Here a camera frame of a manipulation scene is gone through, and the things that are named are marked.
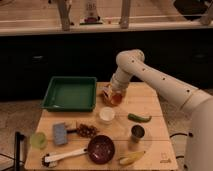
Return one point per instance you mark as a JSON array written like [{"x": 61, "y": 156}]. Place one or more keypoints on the red apple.
[{"x": 116, "y": 99}]

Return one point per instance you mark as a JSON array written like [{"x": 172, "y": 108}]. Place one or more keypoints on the dark red frying pan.
[{"x": 100, "y": 150}]

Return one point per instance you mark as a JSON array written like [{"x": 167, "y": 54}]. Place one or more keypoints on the light green plastic cup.
[{"x": 38, "y": 140}]

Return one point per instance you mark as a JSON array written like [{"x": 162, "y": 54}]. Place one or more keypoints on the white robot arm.
[{"x": 188, "y": 98}]

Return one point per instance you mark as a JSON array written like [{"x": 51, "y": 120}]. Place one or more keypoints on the yellow corn cob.
[{"x": 130, "y": 158}]

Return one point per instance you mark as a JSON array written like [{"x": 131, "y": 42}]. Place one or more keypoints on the wooden chair leg centre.
[{"x": 125, "y": 13}]

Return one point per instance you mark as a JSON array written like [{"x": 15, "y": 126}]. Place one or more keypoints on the small lighthouse model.
[{"x": 90, "y": 13}]

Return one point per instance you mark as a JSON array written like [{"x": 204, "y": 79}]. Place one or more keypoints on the wooden chair leg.
[
  {"x": 64, "y": 15},
  {"x": 125, "y": 13}
]

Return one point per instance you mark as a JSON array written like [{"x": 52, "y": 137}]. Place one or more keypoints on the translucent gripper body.
[{"x": 108, "y": 92}]

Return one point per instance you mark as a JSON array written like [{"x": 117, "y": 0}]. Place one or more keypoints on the wooden chair leg left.
[{"x": 64, "y": 15}]

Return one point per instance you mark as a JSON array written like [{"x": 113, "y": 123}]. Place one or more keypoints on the green chili pepper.
[{"x": 139, "y": 119}]

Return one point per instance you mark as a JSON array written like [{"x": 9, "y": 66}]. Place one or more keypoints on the white paper cup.
[{"x": 106, "y": 115}]

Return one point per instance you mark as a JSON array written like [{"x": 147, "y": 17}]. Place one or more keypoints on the metal cup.
[{"x": 137, "y": 133}]

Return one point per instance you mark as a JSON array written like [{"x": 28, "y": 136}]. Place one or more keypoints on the green plastic tray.
[{"x": 70, "y": 94}]

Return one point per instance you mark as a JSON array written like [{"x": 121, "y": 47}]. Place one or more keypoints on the black stand left of table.
[{"x": 17, "y": 162}]

